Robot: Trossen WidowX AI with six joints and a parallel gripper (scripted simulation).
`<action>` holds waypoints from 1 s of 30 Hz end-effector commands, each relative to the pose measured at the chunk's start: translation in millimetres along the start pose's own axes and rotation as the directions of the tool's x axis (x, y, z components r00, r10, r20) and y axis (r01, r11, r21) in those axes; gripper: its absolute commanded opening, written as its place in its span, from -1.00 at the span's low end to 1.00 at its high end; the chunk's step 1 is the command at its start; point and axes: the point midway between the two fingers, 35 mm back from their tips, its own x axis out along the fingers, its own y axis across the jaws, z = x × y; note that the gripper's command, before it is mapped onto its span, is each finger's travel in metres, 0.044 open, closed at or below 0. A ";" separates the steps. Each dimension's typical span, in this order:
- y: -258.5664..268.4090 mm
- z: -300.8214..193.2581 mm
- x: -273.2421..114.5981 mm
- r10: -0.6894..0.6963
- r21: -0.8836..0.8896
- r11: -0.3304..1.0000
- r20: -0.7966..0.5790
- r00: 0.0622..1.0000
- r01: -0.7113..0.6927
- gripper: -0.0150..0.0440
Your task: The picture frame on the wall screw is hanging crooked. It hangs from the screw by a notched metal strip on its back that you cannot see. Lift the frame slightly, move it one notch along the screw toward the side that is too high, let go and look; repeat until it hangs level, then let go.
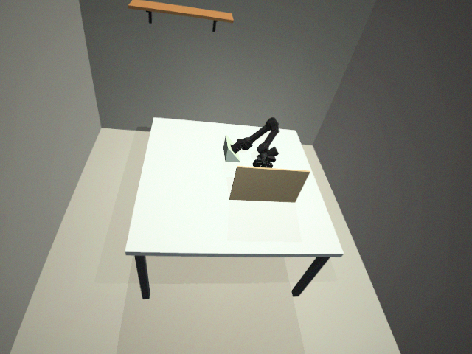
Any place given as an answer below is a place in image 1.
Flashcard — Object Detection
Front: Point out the tan flat rectangular board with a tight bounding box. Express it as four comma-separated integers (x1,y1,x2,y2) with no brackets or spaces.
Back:
229,166,310,203

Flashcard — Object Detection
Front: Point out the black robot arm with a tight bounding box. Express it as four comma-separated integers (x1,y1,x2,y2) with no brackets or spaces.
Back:
230,117,280,167

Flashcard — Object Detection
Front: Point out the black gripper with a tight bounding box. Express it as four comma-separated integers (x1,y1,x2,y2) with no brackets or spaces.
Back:
261,156,276,168

